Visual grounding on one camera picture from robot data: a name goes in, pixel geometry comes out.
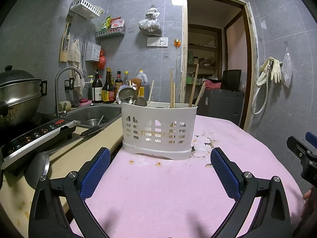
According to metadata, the hanging beige rag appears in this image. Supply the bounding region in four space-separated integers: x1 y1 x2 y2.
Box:
67 38 83 97

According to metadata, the soy sauce bottle yellow label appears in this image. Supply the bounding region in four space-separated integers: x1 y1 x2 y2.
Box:
101 68 116 104

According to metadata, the dark bottle white label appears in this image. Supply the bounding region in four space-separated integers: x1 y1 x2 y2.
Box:
92 69 103 103

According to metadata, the wooden door frame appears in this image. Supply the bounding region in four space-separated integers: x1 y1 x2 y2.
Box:
180 0 259 132

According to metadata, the red white snack packet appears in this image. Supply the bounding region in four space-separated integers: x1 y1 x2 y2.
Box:
111 17 125 29

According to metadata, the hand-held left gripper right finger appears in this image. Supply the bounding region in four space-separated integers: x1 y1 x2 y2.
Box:
210 147 291 238

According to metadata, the white hose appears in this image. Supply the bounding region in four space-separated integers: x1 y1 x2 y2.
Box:
251 63 273 116

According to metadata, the hanging bamboo brush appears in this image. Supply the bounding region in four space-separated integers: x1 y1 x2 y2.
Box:
59 15 73 63

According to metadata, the hanging clear plastic bag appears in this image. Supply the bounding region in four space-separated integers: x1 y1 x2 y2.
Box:
138 4 162 36

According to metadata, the metal pot with lid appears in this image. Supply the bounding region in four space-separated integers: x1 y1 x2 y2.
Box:
0 65 47 129

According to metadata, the curved metal faucet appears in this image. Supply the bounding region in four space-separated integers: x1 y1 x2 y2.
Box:
55 66 85 117

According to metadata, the pink tablecloth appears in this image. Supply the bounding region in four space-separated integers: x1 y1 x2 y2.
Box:
69 114 305 238

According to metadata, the red plastic bag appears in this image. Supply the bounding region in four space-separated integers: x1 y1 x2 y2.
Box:
96 50 106 70

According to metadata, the stainless steel sink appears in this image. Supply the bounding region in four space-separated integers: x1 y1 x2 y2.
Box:
58 104 122 132

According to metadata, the red cloth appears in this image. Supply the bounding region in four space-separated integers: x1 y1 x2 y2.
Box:
203 80 222 89

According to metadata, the white wall basket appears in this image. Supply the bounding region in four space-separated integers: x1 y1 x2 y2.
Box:
69 0 103 19

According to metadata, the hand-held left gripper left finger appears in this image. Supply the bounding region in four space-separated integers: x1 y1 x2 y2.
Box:
28 147 111 238

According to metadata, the grey wall shelf basket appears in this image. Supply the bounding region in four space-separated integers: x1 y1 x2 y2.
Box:
95 27 126 39

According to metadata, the white wall socket panel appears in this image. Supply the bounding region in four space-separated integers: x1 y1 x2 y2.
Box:
147 37 168 47

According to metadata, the induction cooker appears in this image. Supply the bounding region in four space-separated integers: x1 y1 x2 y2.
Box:
0 119 81 170

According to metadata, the black handled spatula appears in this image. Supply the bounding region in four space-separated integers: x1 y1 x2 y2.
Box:
23 126 101 189

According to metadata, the white plastic utensil holder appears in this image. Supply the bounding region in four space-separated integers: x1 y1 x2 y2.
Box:
121 102 199 160

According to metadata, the white wall-mounted box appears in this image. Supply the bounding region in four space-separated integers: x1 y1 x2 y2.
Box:
85 42 101 62

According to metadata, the dark sauce bottle red cap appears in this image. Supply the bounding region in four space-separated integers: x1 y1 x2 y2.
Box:
114 71 123 97

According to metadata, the cream rubber glove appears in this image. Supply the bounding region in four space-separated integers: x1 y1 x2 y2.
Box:
270 59 283 83
256 57 274 86

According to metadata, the black monitor screen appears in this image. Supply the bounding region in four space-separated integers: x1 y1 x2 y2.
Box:
221 69 242 92

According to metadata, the grey washing machine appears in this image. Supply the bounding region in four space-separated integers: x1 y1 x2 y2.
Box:
197 88 244 127

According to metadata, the plastic bottle yellow cap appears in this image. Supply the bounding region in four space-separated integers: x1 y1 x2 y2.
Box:
87 75 94 102

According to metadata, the wooden storage shelf unit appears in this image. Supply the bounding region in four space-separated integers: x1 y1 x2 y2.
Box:
187 23 222 85

